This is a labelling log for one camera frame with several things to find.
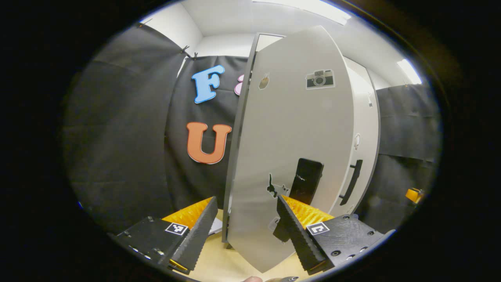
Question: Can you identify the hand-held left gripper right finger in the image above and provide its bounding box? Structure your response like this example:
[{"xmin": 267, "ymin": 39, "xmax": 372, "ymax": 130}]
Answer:
[{"xmin": 276, "ymin": 195, "xmax": 386, "ymax": 275}]

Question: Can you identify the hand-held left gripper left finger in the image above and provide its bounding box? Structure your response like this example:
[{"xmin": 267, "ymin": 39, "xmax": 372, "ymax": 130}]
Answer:
[{"xmin": 109, "ymin": 196, "xmax": 218, "ymax": 275}]

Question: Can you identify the white and grey cabinet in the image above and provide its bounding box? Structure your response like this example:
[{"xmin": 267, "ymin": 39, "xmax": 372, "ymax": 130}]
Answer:
[{"xmin": 222, "ymin": 33, "xmax": 382, "ymax": 245}]

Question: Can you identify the white cabinet door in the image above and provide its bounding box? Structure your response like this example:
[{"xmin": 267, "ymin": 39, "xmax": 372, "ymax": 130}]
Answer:
[
  {"xmin": 226, "ymin": 25, "xmax": 355, "ymax": 273},
  {"xmin": 329, "ymin": 57, "xmax": 380, "ymax": 218}
]

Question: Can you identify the black left door handle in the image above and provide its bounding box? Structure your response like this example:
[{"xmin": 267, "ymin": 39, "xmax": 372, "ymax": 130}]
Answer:
[{"xmin": 273, "ymin": 158, "xmax": 324, "ymax": 243}]

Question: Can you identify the black door handle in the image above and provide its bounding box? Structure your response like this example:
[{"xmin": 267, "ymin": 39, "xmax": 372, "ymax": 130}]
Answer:
[
  {"xmin": 339, "ymin": 159, "xmax": 363, "ymax": 206},
  {"xmin": 273, "ymin": 158, "xmax": 324, "ymax": 243}
]

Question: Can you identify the black right door handle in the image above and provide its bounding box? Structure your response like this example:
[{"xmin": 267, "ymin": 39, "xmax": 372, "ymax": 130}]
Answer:
[{"xmin": 339, "ymin": 159, "xmax": 363, "ymax": 206}]

